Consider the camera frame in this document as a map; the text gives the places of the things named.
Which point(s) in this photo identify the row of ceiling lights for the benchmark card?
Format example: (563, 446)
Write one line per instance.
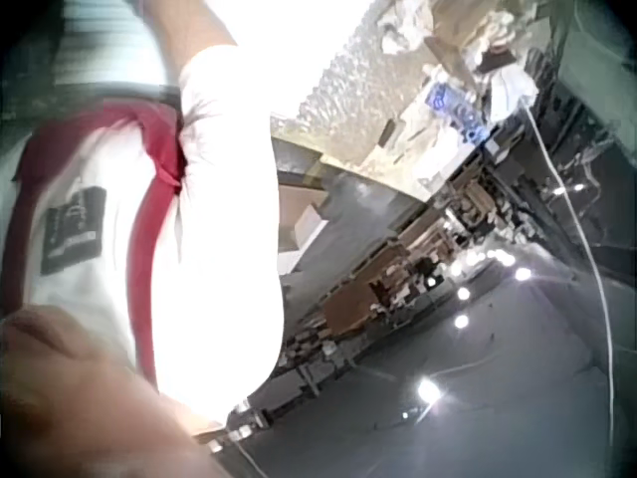
(462, 321)

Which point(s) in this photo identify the white box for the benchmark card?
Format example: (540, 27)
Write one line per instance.
(309, 226)

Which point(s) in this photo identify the dark shelf unit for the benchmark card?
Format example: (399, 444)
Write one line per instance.
(587, 124)

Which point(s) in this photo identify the textured grey table mat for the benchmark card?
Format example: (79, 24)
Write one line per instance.
(343, 94)

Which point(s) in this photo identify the rack with brown cartons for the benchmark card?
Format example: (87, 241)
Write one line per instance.
(353, 304)

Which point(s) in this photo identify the device with blue screen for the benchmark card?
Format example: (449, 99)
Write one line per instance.
(440, 102)

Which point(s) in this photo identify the heap of paper and cartons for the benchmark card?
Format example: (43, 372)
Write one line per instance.
(448, 40)

